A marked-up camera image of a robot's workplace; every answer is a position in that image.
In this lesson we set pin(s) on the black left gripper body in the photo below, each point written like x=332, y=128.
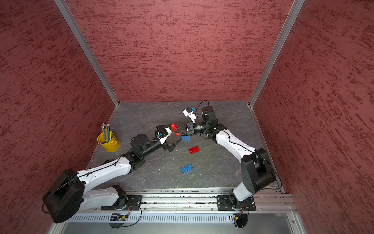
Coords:
x=164, y=146

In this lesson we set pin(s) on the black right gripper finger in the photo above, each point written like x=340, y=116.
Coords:
x=182, y=127
x=181, y=133

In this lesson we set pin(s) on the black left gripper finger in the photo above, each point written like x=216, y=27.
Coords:
x=162, y=129
x=172, y=146

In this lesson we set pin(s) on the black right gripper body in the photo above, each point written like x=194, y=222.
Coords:
x=195, y=128

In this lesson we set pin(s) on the blue lego brick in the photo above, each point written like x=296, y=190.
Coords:
x=185, y=138
x=187, y=169

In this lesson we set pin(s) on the red lego brick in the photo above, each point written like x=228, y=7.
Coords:
x=174, y=128
x=194, y=150

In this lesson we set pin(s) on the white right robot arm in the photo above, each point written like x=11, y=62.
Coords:
x=256, y=170

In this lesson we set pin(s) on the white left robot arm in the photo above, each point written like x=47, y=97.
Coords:
x=76, y=191

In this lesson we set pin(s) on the yellow metal pencil cup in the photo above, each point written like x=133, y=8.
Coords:
x=112, y=145

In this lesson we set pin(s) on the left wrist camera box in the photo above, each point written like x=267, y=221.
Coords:
x=161, y=135

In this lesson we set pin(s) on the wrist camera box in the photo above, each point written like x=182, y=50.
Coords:
x=190, y=112
x=161, y=135

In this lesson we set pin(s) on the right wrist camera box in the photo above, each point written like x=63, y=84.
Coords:
x=190, y=112

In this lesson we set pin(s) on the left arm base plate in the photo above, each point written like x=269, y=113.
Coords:
x=133, y=201

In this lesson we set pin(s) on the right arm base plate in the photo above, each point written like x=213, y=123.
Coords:
x=229, y=203

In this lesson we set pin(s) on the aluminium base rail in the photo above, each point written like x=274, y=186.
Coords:
x=204, y=200

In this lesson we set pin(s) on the perforated cable tray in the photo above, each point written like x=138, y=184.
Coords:
x=198, y=218

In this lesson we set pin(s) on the aluminium corner post left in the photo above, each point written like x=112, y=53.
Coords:
x=74, y=27

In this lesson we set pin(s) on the aluminium corner post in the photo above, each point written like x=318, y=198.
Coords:
x=286, y=28
x=74, y=27

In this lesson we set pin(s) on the aluminium corner post right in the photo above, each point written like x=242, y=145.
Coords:
x=286, y=28

